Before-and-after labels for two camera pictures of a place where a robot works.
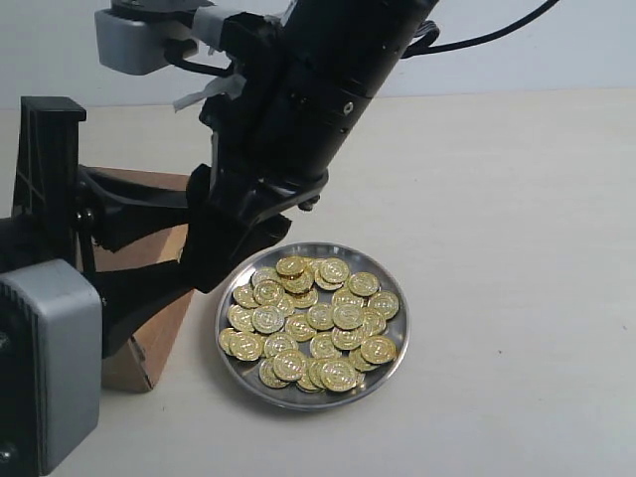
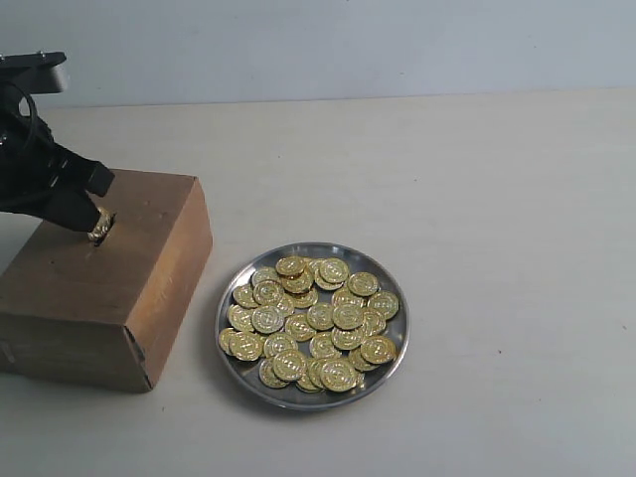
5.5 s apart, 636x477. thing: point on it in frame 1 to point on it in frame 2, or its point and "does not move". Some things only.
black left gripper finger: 116,216 to 73,169
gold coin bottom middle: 289,365 does not move
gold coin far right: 386,302 does not move
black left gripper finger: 130,296 to 64,207
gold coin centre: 299,328 does not move
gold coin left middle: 267,319 does not move
